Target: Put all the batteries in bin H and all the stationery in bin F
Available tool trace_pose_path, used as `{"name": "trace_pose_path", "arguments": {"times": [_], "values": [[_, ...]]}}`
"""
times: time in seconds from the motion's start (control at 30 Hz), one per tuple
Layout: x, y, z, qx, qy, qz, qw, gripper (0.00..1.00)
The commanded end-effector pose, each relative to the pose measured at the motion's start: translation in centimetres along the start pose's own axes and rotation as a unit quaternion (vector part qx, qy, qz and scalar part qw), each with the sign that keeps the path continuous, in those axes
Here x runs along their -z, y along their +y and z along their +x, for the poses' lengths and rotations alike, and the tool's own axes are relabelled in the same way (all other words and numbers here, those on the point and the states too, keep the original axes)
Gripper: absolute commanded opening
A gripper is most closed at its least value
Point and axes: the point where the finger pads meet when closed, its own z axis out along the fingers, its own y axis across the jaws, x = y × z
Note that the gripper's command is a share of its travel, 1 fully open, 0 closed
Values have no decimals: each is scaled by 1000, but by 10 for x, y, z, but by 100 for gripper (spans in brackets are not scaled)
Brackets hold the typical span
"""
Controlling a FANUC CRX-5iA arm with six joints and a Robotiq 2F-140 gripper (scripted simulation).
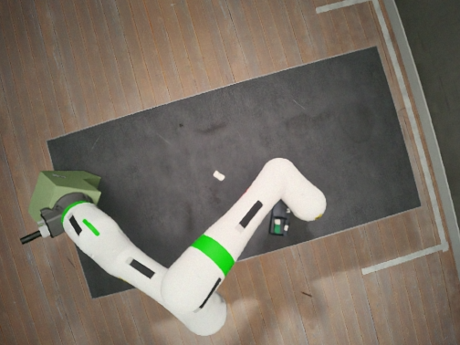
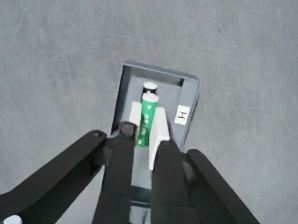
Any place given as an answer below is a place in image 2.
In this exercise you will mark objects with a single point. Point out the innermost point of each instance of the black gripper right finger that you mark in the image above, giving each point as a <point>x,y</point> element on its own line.
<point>208,192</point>

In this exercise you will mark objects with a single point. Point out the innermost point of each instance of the grey three-compartment bin rack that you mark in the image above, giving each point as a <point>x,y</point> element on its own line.
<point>168,88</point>

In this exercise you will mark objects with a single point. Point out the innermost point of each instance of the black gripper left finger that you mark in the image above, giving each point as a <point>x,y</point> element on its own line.
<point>44,196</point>

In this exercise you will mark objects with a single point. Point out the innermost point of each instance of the green aa battery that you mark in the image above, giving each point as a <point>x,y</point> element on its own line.
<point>148,109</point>

